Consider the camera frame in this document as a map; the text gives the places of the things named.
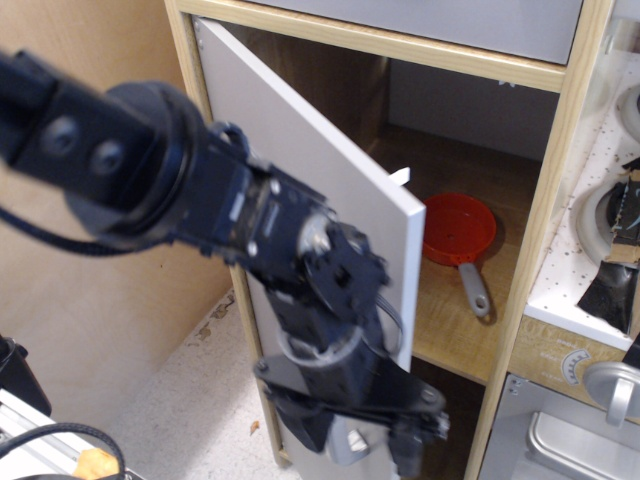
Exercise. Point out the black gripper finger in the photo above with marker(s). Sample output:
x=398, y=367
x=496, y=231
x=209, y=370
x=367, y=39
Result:
x=407, y=441
x=306, y=420

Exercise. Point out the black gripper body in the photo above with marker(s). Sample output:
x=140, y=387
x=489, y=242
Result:
x=352, y=380

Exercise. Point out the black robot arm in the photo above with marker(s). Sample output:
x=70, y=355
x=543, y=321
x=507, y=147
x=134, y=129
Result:
x=139, y=167

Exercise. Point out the silver oven door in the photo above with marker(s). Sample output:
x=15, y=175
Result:
x=542, y=434

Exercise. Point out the red toy pan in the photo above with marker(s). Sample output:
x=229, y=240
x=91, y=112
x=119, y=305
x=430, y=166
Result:
x=458, y=230

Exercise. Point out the silver oven knob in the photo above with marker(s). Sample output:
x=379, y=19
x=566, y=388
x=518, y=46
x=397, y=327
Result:
x=614, y=386

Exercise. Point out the orange tape piece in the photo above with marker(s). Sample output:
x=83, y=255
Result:
x=96, y=463

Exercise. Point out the black torn burner sticker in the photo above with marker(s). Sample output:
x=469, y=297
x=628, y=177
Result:
x=608, y=229

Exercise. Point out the wooden toy kitchen cabinet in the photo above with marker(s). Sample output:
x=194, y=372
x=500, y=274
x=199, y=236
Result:
x=344, y=70

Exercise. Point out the white speckled stove counter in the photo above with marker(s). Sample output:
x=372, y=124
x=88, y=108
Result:
x=574, y=255

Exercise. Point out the silver freezer door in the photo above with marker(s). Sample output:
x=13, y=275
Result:
x=535, y=29

